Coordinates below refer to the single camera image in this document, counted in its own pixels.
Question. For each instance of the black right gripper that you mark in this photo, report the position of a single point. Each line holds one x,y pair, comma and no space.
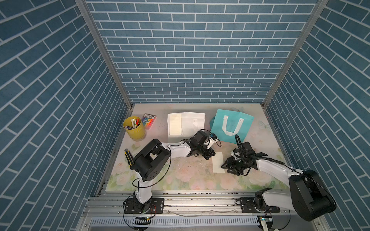
230,162

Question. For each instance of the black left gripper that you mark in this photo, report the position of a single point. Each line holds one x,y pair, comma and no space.
209,154

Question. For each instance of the white lined receipt paper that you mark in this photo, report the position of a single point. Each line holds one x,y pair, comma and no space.
174,124

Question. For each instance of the teal paper bag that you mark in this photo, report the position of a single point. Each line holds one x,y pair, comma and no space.
227,124

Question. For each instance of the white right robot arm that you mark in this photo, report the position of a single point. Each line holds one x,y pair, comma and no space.
307,195

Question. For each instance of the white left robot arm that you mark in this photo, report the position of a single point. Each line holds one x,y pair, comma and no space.
149,162

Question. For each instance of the colourful marker box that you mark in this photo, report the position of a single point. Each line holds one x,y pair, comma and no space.
148,120

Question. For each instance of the yellow pen cup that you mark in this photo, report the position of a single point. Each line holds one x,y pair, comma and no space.
134,128

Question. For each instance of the yellow black utility knife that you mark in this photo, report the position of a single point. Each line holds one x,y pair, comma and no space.
129,158

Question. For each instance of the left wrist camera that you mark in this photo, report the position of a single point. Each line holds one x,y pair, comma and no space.
211,140

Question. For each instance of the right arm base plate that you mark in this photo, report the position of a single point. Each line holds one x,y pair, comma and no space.
249,205

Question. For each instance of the aluminium frame rail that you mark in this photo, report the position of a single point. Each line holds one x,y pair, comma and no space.
191,211

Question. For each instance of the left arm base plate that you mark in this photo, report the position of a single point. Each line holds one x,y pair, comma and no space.
153,205

